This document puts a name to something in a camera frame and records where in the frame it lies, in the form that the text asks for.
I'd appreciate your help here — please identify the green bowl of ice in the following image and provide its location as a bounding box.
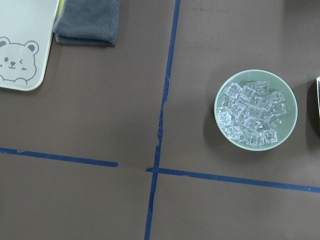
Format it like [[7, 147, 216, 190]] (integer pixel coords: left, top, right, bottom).
[[214, 69, 298, 151]]

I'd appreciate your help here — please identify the grey folded cloth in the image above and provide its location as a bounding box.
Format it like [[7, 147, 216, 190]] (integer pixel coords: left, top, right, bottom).
[[53, 0, 121, 46]]

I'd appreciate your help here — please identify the cream bear tray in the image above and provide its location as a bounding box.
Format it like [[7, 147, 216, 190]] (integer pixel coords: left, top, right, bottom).
[[0, 0, 59, 91]]

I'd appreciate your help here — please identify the steel ice scoop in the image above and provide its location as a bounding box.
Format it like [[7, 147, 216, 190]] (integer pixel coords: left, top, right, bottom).
[[316, 76, 320, 118]]

